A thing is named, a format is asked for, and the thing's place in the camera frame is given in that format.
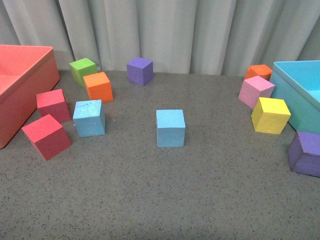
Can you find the light blue smooth foam block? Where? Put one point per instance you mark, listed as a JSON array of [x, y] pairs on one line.
[[170, 128]]

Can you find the light blue dented foam block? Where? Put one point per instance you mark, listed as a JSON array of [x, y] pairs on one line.
[[89, 118]]

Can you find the purple foam block at back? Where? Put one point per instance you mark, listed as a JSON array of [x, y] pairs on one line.
[[140, 71]]

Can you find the purple foam block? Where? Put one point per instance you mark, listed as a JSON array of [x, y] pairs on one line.
[[140, 71], [304, 153]]

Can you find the orange foam block near green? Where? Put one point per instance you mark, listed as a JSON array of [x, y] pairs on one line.
[[98, 87]]

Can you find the grey curtain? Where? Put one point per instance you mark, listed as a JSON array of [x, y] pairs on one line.
[[209, 37]]

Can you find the pink foam block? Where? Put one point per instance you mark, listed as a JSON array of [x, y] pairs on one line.
[[253, 88]]

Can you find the dark red foam block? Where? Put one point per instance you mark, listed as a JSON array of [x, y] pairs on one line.
[[53, 103]]

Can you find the yellow foam block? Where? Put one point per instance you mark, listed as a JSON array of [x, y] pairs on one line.
[[270, 115]]

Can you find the red foam block in front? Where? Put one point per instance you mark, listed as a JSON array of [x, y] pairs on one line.
[[47, 136]]

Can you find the orange foam block near bin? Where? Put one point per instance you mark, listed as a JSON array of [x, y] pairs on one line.
[[261, 70]]

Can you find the light blue plastic bin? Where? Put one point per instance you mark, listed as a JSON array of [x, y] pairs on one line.
[[298, 84]]

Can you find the pink plastic bin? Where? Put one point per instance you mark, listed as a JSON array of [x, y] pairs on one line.
[[25, 71]]

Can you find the purple foam block in front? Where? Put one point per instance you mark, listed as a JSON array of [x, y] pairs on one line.
[[304, 153]]

